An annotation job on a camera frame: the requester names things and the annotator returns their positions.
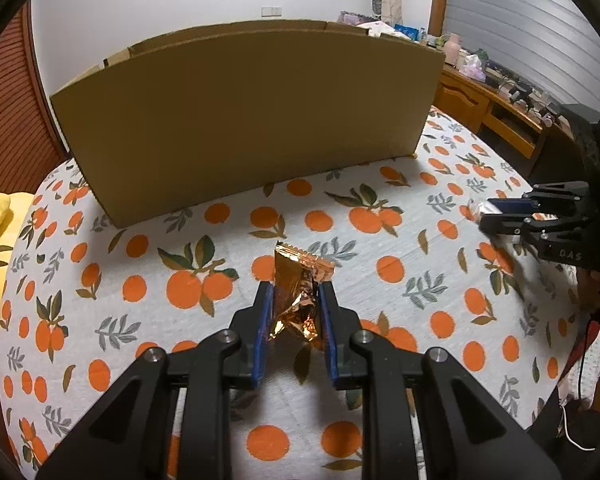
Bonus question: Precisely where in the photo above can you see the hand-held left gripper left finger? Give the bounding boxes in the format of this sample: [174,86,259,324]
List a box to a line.
[35,281,275,480]

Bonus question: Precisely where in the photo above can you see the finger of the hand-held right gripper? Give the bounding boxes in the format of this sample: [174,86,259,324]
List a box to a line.
[487,181,590,217]
[480,214,588,267]

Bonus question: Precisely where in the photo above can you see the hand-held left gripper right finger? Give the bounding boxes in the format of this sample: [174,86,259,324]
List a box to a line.
[318,281,558,480]

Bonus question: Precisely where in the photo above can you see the silver snack packet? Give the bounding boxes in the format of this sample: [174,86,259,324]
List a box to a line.
[466,200,496,223]

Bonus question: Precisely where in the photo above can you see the copper foil snack packet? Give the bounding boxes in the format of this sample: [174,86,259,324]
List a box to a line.
[265,241,336,353]

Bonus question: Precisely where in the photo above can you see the brown cardboard box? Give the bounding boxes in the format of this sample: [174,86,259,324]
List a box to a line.
[50,20,447,229]

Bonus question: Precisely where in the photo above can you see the person's right hand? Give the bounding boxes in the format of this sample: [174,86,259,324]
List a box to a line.
[576,266,600,313]

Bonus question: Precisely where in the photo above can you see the orange print blanket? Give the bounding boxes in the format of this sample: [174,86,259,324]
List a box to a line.
[0,105,600,480]

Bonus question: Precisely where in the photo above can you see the cluttered small desk items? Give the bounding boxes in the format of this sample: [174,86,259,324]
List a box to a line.
[485,62,563,128]

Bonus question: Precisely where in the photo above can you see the wooden desk with clutter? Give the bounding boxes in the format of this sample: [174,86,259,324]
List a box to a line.
[432,62,571,161]

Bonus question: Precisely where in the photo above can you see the pink bottle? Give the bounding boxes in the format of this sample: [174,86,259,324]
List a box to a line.
[442,34,462,65]

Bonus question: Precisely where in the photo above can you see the grey window blind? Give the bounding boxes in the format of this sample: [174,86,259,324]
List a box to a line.
[442,0,600,111]

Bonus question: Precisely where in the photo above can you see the folded floral cloth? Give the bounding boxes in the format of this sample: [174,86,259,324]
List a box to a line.
[337,10,396,37]

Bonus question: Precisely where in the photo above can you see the dark cloth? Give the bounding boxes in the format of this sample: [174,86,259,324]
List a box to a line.
[525,382,600,480]

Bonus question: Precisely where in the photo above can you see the wooden louvered wardrobe door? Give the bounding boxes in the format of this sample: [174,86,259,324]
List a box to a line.
[0,2,76,201]

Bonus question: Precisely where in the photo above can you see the white cable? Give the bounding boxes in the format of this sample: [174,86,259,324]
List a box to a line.
[555,400,598,451]

